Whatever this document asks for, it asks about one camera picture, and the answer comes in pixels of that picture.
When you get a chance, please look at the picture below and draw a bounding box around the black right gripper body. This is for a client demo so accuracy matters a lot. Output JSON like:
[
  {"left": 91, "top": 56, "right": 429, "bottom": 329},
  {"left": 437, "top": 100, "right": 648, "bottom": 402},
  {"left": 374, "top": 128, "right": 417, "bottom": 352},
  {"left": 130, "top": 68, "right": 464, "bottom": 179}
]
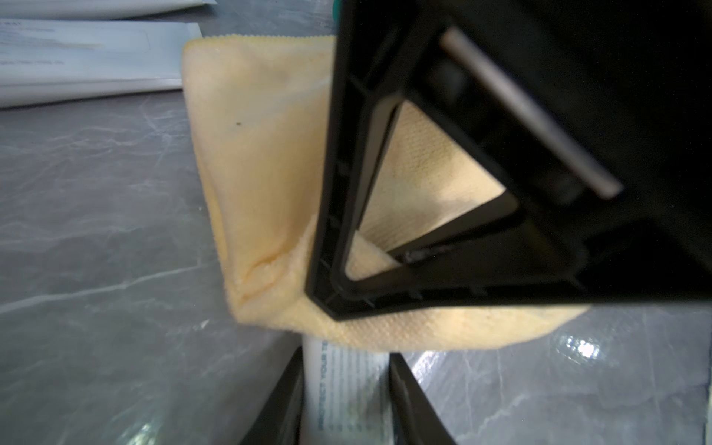
[{"left": 418, "top": 1, "right": 711, "bottom": 302}]

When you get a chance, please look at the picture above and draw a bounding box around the white tube pink cap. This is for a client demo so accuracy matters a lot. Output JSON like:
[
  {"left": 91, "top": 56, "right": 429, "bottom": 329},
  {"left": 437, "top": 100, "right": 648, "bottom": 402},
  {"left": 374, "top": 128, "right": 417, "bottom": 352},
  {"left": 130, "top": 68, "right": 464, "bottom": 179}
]
[{"left": 1, "top": 0, "right": 217, "bottom": 20}]

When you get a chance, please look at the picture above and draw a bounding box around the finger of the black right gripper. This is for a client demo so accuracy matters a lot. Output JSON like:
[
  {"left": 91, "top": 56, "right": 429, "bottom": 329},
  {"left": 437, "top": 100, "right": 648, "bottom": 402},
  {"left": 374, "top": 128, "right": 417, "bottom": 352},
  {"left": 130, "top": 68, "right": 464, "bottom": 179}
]
[{"left": 306, "top": 1, "right": 582, "bottom": 321}]

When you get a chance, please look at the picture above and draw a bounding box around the white toothpaste tube purple cap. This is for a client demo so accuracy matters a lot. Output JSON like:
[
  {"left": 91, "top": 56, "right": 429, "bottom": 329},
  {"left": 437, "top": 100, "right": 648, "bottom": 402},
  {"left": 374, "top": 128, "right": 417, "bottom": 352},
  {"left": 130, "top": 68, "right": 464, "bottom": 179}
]
[{"left": 299, "top": 336, "right": 395, "bottom": 445}]

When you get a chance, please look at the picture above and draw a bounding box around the yellow cleaning cloth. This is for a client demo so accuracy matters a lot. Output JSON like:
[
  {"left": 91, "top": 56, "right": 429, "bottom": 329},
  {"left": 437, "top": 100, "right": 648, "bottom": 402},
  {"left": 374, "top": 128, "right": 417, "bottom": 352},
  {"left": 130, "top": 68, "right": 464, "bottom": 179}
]
[{"left": 182, "top": 35, "right": 585, "bottom": 352}]

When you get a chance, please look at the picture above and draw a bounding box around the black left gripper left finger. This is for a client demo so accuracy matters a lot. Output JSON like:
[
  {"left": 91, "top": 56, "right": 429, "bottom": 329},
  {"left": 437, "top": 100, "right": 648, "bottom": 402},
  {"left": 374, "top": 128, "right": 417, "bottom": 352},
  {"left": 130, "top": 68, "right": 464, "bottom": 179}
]
[{"left": 239, "top": 347, "right": 305, "bottom": 445}]

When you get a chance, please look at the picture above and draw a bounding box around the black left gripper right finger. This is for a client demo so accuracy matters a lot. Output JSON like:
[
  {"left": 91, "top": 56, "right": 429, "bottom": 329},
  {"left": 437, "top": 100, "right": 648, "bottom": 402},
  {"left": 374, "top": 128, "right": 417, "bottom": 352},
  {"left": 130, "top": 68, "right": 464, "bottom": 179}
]
[{"left": 389, "top": 353, "right": 456, "bottom": 445}]

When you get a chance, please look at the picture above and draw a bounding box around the white tube green cap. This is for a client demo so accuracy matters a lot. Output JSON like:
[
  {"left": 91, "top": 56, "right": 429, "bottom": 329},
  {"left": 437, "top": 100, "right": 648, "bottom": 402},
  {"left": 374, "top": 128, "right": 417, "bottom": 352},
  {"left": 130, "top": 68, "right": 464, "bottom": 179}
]
[{"left": 332, "top": 0, "right": 341, "bottom": 22}]

